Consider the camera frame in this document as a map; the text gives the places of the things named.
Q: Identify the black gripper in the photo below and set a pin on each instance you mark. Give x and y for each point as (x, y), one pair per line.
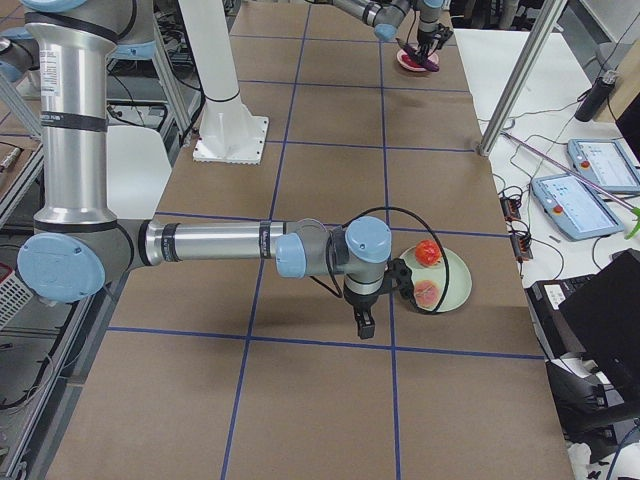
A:
(428, 37)
(361, 303)

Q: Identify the purple eggplant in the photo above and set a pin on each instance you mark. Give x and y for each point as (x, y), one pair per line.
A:
(414, 54)

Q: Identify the red chili pepper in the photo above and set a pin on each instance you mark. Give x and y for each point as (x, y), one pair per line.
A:
(409, 64)

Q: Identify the pink yellow peach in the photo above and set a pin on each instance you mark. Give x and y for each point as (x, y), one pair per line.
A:
(426, 294)

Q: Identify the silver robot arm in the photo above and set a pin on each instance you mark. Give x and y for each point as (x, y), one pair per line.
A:
(97, 220)
(385, 17)

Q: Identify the pink plate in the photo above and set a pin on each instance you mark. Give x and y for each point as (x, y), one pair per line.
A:
(433, 58)

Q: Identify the green plate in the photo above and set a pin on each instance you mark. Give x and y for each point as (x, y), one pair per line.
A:
(460, 282)

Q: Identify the black water bottle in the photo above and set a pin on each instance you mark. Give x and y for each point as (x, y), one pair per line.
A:
(597, 96)

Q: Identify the far teach pendant tablet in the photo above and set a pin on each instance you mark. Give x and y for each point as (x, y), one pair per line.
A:
(606, 163)

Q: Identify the teach pendant tablet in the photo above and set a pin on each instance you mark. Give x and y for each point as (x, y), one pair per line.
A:
(575, 208)
(606, 163)

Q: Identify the near teach pendant tablet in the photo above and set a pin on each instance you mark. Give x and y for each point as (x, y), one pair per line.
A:
(575, 208)

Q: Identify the black laptop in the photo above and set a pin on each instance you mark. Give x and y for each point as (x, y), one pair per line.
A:
(597, 315)

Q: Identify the metal reacher stick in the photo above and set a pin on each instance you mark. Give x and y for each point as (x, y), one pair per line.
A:
(626, 205)

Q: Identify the white chair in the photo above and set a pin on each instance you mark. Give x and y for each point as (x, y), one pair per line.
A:
(138, 170)

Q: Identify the white plastic basket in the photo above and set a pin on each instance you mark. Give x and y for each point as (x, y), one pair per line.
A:
(15, 295)

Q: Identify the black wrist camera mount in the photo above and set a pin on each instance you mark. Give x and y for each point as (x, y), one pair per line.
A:
(398, 278)

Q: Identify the aluminium frame post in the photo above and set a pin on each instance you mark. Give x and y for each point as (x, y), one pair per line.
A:
(536, 40)

